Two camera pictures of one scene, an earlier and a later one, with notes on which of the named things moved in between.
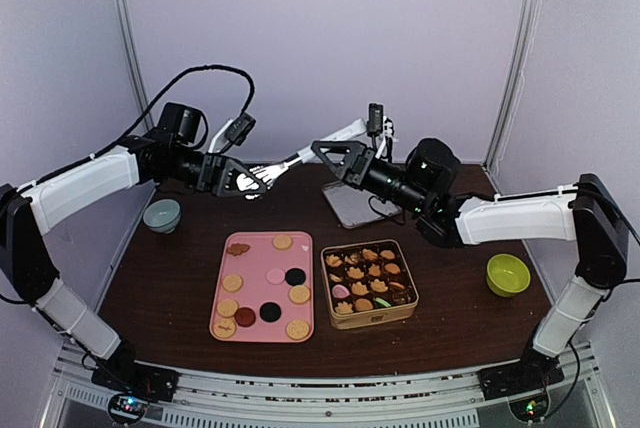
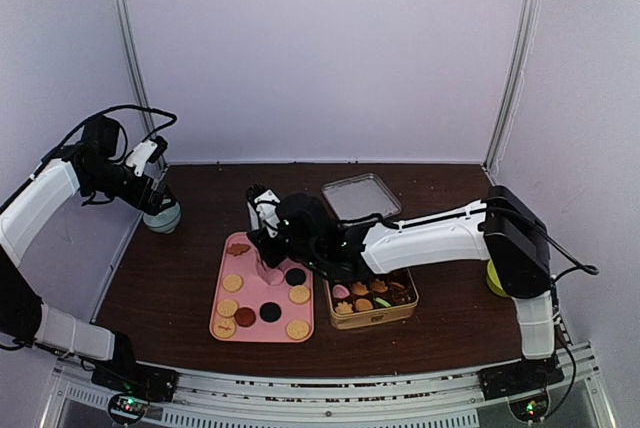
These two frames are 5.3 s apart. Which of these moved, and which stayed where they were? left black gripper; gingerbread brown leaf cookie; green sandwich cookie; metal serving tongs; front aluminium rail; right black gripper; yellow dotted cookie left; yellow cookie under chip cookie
Moved: right black gripper; metal serving tongs; left black gripper
Stayed: front aluminium rail; gingerbread brown leaf cookie; yellow dotted cookie left; yellow cookie under chip cookie; green sandwich cookie
